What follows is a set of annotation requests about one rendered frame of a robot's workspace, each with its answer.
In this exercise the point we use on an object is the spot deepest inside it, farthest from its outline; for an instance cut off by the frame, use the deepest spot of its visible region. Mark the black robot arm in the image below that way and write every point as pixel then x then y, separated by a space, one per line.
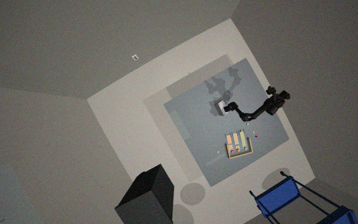
pixel 268 106

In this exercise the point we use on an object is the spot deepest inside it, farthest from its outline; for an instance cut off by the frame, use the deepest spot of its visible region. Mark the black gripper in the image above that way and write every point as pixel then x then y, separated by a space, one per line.
pixel 276 99

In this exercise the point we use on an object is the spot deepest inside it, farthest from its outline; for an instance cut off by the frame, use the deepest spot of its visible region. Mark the orange flat strip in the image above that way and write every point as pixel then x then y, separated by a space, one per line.
pixel 228 139

